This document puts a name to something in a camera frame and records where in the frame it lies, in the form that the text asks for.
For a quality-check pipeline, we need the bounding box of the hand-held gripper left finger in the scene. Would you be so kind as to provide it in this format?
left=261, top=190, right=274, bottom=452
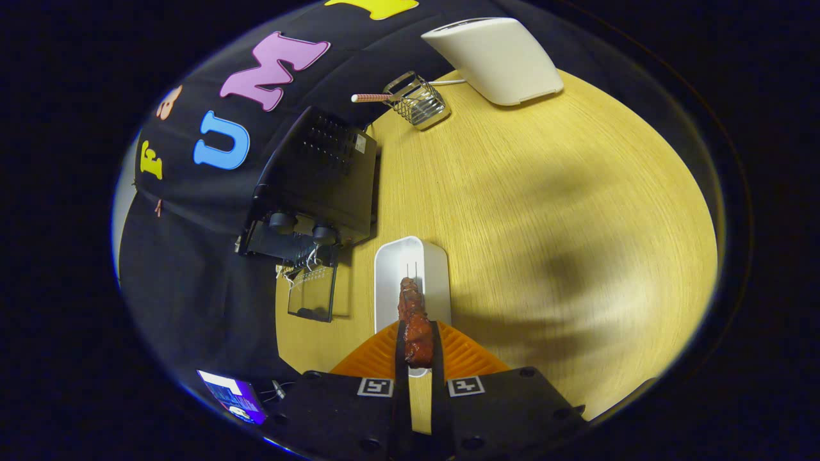
left=266, top=320, right=413, bottom=458

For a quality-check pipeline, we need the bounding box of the white toaster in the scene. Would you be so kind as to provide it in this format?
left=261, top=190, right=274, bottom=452
left=421, top=17, right=565, bottom=107

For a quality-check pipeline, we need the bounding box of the red-brown meat piece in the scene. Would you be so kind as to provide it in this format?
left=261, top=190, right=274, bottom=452
left=397, top=277, right=435, bottom=369

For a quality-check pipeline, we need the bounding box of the black backdrop cloth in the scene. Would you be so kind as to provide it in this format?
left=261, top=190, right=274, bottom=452
left=119, top=0, right=507, bottom=398

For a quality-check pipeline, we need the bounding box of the metal wire rack holder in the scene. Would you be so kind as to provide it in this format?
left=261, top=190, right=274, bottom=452
left=383, top=70, right=452, bottom=131

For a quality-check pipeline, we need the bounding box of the white oblong plate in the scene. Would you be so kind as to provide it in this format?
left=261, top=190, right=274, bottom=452
left=373, top=236, right=452, bottom=378

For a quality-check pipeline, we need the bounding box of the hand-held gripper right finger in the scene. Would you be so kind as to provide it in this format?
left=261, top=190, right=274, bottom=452
left=430, top=320, right=587, bottom=458

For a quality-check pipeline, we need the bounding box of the black toaster oven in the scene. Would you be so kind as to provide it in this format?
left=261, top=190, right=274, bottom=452
left=236, top=106, right=380, bottom=323

